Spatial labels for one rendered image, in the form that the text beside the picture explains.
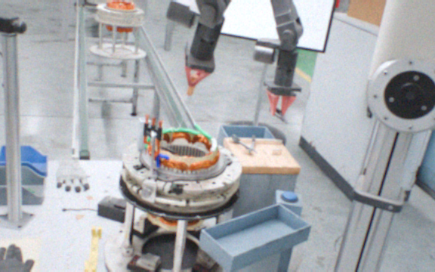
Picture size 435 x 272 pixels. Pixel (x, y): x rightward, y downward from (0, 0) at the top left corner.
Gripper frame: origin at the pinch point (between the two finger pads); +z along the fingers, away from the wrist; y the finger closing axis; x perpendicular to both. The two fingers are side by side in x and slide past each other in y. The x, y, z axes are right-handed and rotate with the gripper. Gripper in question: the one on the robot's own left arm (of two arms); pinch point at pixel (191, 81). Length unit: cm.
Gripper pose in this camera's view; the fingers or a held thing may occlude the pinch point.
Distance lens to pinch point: 122.5
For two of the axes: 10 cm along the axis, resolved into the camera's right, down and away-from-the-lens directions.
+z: -2.8, 6.8, 6.7
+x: 9.6, 1.5, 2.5
